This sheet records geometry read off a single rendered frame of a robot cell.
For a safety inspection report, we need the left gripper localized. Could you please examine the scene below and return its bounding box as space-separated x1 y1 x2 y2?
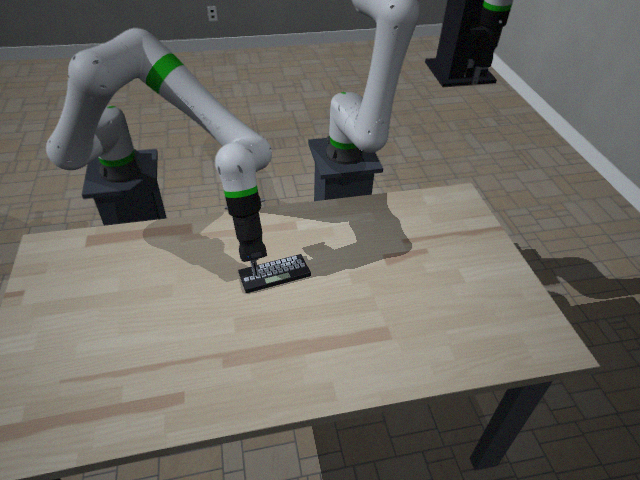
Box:
464 7 511 84

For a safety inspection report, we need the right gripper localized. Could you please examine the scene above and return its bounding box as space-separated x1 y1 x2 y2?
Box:
224 191 267 276

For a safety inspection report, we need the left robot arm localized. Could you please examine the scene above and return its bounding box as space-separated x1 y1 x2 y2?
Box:
326 0 420 164

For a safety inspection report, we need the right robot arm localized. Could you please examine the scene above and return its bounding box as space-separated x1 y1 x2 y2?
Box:
46 28 272 198

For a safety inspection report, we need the black keyboard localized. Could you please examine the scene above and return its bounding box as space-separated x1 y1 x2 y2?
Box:
238 254 311 293

